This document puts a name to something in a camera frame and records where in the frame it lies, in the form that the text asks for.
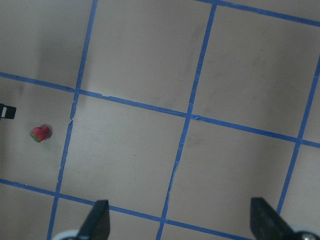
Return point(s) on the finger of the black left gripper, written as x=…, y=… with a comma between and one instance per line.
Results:
x=7, y=112

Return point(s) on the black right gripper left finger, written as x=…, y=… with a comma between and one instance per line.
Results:
x=97, y=223

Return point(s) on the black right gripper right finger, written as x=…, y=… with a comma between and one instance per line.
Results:
x=267, y=224

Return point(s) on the red strawberry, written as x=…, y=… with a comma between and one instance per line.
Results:
x=40, y=133

